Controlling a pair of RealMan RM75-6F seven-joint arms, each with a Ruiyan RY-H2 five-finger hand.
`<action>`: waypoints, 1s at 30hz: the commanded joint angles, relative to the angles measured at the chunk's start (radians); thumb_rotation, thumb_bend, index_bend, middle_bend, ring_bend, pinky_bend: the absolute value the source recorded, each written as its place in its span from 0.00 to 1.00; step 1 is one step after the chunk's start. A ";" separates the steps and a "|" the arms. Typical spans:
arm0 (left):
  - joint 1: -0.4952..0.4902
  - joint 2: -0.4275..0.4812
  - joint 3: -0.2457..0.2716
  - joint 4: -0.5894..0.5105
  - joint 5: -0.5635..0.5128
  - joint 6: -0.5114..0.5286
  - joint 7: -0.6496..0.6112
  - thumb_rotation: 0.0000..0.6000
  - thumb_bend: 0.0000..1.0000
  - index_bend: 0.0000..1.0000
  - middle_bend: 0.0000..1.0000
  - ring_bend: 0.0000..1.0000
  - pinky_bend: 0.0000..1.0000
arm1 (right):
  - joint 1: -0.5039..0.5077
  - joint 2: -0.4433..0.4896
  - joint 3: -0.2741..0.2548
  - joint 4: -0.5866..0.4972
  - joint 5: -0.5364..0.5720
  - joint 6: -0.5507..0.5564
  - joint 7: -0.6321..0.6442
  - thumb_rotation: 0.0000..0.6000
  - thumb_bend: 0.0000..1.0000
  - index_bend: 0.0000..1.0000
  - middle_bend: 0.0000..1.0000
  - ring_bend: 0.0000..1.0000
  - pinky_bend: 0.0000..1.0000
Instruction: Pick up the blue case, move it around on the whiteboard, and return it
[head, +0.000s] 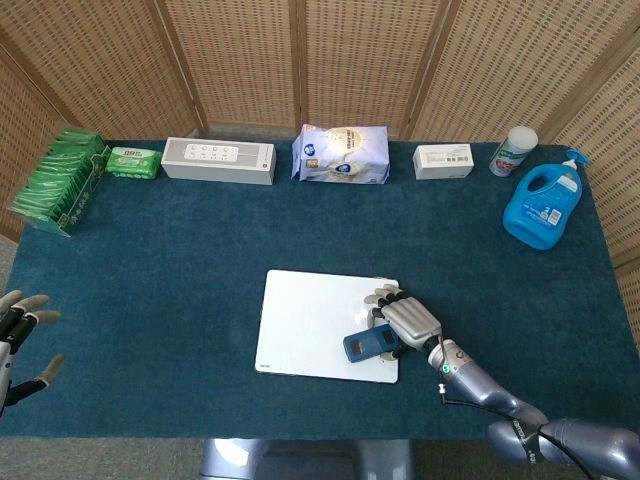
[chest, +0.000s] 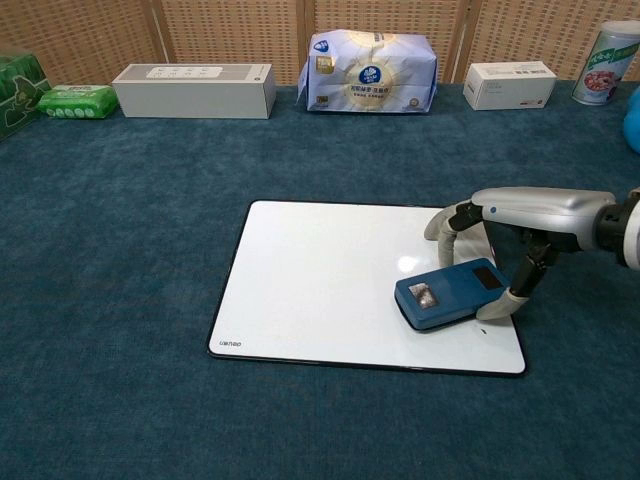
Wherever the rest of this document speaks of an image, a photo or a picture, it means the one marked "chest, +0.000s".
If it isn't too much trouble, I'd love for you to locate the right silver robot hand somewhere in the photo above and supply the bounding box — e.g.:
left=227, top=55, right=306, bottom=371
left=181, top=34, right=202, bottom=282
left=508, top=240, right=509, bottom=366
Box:
left=423, top=187, right=621, bottom=322

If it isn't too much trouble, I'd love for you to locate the blue board eraser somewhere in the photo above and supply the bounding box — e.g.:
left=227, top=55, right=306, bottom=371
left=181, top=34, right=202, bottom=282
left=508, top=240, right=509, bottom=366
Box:
left=393, top=258, right=512, bottom=332

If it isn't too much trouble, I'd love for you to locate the white drawing board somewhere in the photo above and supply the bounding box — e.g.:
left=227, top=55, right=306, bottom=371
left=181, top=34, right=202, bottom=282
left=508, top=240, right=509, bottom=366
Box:
left=206, top=199, right=530, bottom=379

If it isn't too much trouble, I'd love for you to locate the blue detergent pump bottle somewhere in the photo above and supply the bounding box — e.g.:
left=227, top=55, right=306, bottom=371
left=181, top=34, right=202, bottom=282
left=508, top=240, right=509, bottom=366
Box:
left=619, top=87, right=640, bottom=154

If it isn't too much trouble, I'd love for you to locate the small white carton box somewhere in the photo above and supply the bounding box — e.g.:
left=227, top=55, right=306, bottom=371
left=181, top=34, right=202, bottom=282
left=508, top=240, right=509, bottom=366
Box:
left=462, top=61, right=558, bottom=111

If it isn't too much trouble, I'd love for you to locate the white wipes canister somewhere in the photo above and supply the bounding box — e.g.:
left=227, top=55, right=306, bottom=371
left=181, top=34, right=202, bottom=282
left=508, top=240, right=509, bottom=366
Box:
left=571, top=20, right=640, bottom=106

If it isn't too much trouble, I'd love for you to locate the blue white tissue pack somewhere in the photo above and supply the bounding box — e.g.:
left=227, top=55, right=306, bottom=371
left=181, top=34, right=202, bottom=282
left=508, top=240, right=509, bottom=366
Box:
left=297, top=30, right=439, bottom=115

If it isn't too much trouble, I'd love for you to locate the bamboo folding screen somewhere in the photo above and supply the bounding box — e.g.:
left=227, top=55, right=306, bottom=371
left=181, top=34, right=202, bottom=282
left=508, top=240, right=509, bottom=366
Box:
left=0, top=0, right=640, bottom=87

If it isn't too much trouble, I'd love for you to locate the white rectangular speaker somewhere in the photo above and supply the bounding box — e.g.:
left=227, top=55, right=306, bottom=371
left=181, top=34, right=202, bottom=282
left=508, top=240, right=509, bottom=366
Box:
left=111, top=63, right=277, bottom=120

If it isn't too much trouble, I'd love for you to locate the teal table mat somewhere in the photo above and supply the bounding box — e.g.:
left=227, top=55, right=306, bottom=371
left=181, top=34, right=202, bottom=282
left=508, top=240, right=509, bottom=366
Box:
left=0, top=78, right=640, bottom=480

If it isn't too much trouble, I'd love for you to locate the green wet wipes pack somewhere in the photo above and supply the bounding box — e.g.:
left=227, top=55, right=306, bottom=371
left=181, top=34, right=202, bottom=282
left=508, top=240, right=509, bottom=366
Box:
left=37, top=84, right=119, bottom=120

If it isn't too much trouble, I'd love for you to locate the green sachet display box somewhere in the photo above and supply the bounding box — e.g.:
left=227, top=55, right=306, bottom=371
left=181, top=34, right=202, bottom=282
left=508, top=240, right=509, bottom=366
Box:
left=0, top=52, right=54, bottom=145

